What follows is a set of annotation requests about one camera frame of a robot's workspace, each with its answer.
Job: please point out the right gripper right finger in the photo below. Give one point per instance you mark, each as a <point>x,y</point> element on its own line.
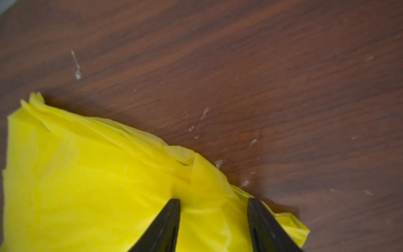
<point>266,233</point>

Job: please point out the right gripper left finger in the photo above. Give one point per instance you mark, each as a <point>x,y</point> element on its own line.
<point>162,233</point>

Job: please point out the plain yellow raincoat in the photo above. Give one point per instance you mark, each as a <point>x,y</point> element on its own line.
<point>83,184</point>

